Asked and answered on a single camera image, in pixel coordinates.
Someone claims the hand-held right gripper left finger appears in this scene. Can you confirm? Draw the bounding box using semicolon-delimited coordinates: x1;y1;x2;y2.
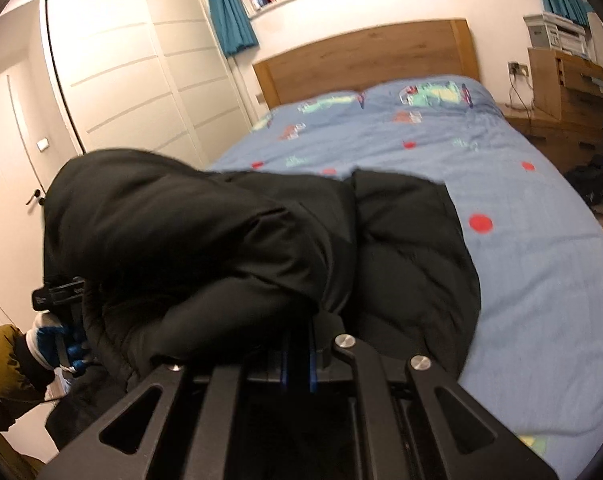
41;332;291;480

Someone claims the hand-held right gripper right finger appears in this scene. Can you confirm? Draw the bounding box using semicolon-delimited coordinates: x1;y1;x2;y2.
309;312;559;480

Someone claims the black puffer coat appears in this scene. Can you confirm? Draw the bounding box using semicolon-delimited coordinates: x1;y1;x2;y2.
41;147;482;396

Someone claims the person's left forearm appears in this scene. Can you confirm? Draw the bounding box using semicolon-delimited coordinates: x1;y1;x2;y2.
0;324;57;433

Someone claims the person's left hand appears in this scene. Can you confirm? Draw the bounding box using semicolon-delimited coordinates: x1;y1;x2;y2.
26;312;89;375

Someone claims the white door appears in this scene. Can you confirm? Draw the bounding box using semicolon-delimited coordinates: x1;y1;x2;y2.
0;72;82;331

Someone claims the person's olive jacket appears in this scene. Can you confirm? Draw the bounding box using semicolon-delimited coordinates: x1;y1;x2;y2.
0;425;47;480

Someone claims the bed with blue patterned duvet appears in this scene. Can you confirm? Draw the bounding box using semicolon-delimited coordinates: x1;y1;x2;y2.
208;75;603;466

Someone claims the white wardrobe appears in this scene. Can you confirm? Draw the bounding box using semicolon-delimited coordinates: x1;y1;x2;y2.
44;0;254;168

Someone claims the wooden headboard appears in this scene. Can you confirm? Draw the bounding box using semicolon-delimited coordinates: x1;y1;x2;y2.
252;19;482;111

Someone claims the wooden nightstand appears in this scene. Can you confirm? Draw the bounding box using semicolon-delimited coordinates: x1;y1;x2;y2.
496;102;603;173

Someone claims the dark cloth pile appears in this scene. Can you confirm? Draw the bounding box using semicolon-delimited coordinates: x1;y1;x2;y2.
564;154;603;207

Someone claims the white printer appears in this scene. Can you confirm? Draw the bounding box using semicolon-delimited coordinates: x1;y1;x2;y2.
524;12;592;58

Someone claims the black cable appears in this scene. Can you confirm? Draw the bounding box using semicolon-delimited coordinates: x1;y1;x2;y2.
509;72;535;123

